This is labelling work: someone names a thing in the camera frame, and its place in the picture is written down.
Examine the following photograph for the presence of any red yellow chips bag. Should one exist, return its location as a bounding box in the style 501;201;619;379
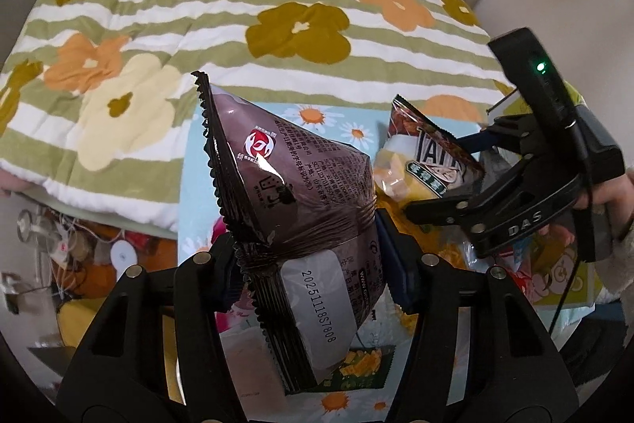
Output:
373;96;483;207

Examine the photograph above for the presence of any brown snack bag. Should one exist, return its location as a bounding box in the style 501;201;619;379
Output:
193;71;385;394

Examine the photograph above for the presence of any person's right hand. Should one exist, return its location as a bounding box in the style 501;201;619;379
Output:
575;168;634;239

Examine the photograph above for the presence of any green white cardboard box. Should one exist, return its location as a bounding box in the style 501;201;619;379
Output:
514;141;611;308

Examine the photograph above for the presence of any white fleece right sleeve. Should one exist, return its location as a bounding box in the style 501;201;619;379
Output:
595;219;633;294

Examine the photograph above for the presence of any pink snack bag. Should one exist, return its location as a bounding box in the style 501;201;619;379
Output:
210;217;255;333

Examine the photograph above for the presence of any floral striped quilt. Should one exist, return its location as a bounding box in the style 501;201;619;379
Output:
1;0;507;231

